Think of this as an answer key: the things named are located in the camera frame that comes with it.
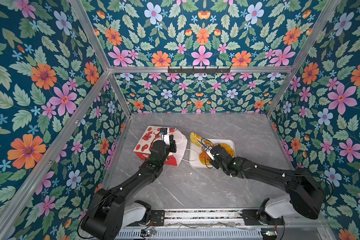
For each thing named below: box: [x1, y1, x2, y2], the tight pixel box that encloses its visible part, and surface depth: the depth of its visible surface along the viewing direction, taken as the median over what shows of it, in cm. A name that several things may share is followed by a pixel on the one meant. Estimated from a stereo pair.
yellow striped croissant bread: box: [190, 132, 202, 147], surface depth 93 cm
